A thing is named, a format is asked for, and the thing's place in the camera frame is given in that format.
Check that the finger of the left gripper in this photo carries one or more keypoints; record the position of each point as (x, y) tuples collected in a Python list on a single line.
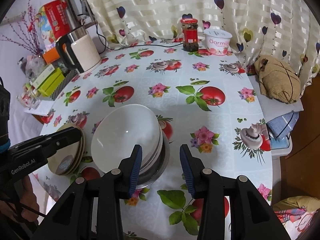
[(48, 145)]

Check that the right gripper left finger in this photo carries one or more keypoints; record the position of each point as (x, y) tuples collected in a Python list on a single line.
[(71, 216)]

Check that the beige plate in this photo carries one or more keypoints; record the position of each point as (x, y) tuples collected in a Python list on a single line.
[(67, 159)]

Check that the stainless steel bowl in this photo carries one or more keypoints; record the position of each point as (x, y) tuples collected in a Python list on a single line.
[(156, 170)]

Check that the white side shelf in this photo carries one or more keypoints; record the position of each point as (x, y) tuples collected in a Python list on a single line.
[(43, 108)]

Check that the plaid floral bedding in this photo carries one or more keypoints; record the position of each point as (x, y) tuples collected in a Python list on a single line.
[(298, 215)]

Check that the clear glass cup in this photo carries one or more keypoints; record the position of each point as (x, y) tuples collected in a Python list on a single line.
[(28, 101)]

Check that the lime green box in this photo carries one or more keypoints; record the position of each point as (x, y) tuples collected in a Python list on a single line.
[(51, 83)]

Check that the white flat box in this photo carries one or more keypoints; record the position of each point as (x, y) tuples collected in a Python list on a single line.
[(43, 76)]

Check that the light blue storage box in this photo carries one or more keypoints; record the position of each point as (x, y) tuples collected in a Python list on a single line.
[(281, 147)]

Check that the striped tray box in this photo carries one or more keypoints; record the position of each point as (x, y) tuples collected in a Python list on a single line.
[(67, 79)]

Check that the crumpled plastic bag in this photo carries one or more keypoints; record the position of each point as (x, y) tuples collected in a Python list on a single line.
[(34, 67)]

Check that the dark glass jar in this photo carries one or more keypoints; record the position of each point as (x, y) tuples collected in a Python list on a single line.
[(22, 64)]

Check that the orange box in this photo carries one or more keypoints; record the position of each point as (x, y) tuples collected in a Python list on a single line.
[(51, 56)]

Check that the folded blue cloth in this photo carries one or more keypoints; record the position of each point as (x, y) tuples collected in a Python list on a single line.
[(283, 125)]

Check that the electric kettle white black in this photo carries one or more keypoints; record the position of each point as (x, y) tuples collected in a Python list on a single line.
[(78, 51)]

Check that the purple dried flower branches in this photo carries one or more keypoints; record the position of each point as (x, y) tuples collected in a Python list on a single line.
[(26, 31)]

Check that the folded grey cloth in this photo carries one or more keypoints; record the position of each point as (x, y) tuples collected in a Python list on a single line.
[(273, 108)]

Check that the floral vinyl tablecloth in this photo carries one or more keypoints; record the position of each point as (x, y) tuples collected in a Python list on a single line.
[(203, 101)]

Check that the red snack package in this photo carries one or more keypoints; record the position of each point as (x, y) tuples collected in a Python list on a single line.
[(52, 21)]

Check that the brown knitted hat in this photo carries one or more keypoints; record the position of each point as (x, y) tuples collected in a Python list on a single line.
[(277, 80)]

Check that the white yogurt tub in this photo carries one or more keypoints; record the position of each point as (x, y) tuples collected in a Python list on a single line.
[(217, 41)]

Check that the red-lidded sauce jar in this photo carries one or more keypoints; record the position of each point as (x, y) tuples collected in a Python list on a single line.
[(190, 34)]

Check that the cream heart-pattern curtain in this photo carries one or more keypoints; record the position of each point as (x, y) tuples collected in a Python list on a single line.
[(285, 29)]

